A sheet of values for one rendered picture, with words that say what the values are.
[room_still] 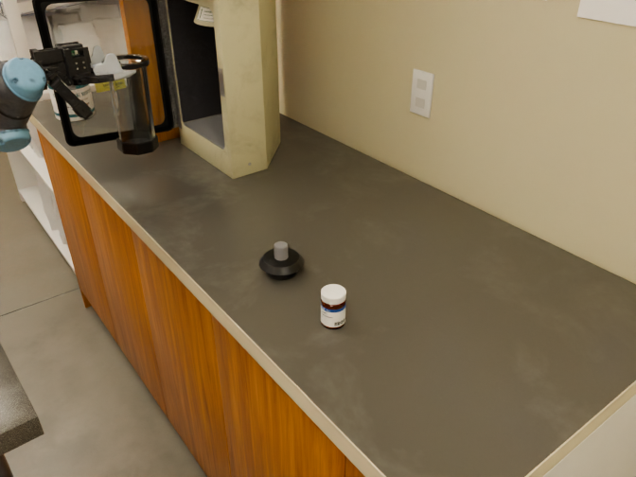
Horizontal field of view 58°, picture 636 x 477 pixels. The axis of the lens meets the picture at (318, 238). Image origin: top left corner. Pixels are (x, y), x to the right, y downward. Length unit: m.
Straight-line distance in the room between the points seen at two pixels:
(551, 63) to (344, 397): 0.80
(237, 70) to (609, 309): 0.99
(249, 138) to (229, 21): 0.30
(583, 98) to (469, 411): 0.68
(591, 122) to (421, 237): 0.41
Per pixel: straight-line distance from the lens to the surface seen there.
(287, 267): 1.14
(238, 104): 1.52
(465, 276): 1.21
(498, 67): 1.39
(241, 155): 1.57
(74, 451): 2.21
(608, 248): 1.35
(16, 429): 0.99
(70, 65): 1.44
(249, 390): 1.23
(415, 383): 0.96
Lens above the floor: 1.62
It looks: 32 degrees down
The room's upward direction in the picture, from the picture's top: straight up
